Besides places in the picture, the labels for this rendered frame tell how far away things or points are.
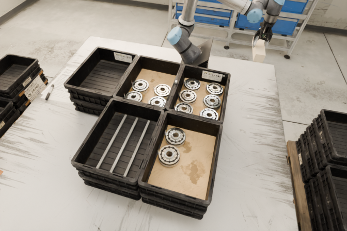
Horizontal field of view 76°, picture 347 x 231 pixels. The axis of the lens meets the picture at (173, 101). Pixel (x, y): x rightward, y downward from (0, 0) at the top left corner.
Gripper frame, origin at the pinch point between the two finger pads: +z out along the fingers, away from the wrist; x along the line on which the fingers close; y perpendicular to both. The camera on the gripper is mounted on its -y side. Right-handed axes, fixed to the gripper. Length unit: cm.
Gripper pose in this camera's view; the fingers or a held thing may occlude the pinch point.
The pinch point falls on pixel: (258, 46)
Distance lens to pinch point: 166.0
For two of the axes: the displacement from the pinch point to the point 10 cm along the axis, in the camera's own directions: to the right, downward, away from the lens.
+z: -0.4, 6.7, 7.4
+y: -2.1, 7.2, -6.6
